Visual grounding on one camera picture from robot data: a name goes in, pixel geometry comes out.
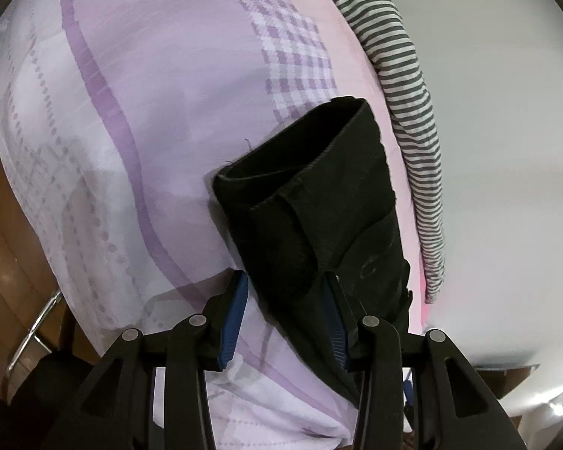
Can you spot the grey white striped blanket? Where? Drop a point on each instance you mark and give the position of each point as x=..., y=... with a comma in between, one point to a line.
x=403, y=103

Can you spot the black pants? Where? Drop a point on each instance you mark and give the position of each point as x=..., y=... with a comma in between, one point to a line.
x=323, y=206

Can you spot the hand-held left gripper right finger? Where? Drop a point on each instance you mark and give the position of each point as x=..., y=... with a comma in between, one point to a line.
x=335, y=326

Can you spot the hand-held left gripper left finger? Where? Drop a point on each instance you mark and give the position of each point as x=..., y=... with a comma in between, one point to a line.
x=230, y=318

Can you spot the metal chair leg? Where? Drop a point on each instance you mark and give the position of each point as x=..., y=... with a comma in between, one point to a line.
x=33, y=328

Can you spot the pink purple bed sheet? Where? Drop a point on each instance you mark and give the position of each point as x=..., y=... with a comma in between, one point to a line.
x=145, y=126

